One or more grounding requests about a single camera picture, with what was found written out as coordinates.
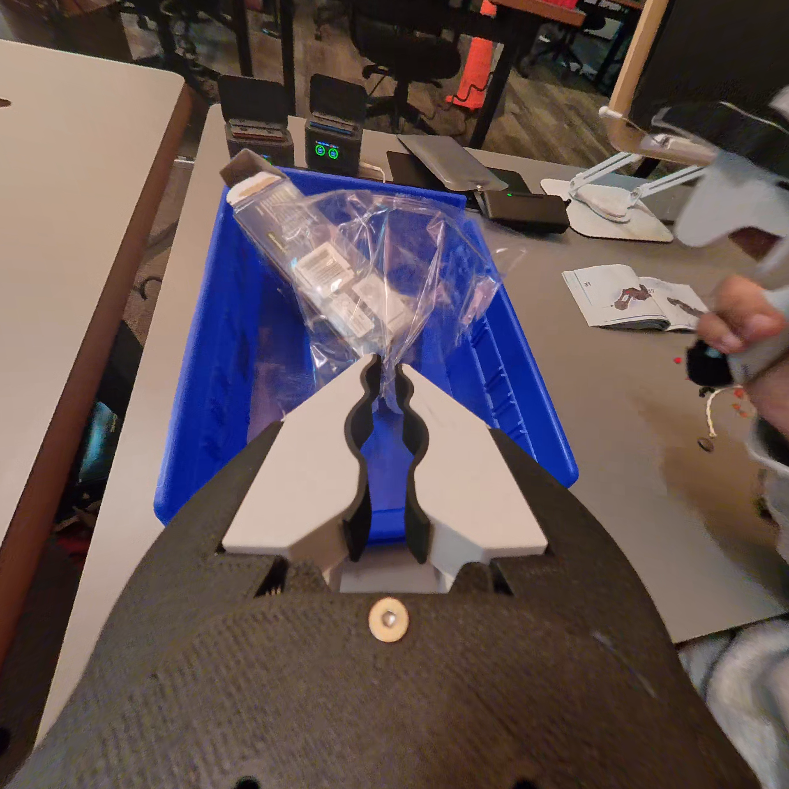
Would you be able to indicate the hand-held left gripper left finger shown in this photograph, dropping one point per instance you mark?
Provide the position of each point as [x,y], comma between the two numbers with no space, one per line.
[296,487]

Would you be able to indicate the grey flat pouch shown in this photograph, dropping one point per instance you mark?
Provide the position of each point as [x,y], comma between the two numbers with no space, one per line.
[450,163]

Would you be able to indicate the wooden desk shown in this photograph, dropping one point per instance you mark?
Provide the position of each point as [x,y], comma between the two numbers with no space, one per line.
[542,7]

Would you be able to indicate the black power bank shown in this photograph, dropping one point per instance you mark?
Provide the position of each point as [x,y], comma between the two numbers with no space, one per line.
[524,212]

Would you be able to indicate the blue plastic bin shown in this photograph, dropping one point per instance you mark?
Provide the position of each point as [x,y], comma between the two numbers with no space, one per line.
[209,370]

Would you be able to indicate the black office chair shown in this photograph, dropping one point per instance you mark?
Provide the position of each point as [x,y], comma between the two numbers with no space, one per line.
[407,49]

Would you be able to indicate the grey side table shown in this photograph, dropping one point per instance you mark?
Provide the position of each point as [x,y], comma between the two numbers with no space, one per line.
[74,216]

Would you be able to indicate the white laptop stand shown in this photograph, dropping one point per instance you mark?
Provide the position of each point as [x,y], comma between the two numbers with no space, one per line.
[622,219]

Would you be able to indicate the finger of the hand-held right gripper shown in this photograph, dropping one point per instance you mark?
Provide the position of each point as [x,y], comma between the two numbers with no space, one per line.
[721,197]
[780,265]

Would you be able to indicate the instruction booklet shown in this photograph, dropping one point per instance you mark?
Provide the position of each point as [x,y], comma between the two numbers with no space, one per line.
[610,296]

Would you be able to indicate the black charging case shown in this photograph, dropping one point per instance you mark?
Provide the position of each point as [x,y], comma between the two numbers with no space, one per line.
[336,102]
[253,105]

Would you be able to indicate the orange traffic cone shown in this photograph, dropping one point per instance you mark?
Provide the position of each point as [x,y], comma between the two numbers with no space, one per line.
[474,68]

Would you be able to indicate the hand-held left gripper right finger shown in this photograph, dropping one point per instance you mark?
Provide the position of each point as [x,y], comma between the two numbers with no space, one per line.
[474,493]

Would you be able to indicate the person's right hand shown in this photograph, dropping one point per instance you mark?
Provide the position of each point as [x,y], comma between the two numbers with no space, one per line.
[739,314]

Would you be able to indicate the clear plastic bag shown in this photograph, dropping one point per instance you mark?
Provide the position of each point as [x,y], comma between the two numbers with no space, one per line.
[444,259]

